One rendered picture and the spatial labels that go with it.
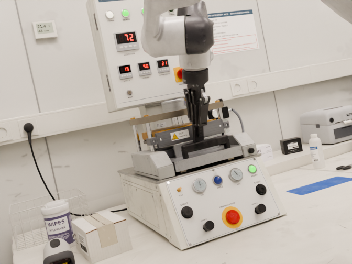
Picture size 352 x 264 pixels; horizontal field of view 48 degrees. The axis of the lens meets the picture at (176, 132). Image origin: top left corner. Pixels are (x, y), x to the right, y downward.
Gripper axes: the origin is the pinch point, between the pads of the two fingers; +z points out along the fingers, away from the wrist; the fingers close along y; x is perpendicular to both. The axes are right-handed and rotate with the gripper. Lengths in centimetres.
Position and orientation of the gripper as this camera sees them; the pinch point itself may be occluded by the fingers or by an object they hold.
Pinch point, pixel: (198, 135)
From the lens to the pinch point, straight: 118.7
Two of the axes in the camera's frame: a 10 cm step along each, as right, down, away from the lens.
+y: 4.1, 3.1, -8.6
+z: 0.6, 9.3, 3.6
